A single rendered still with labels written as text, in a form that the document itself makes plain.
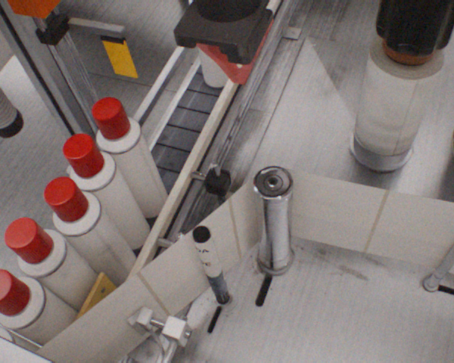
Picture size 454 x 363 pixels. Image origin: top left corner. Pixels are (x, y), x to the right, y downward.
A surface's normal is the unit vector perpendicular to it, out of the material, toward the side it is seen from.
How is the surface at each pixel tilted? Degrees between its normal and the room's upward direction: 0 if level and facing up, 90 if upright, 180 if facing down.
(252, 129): 0
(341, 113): 0
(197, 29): 2
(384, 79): 92
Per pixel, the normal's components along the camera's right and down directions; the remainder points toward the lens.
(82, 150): -0.12, -0.55
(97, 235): 0.77, 0.51
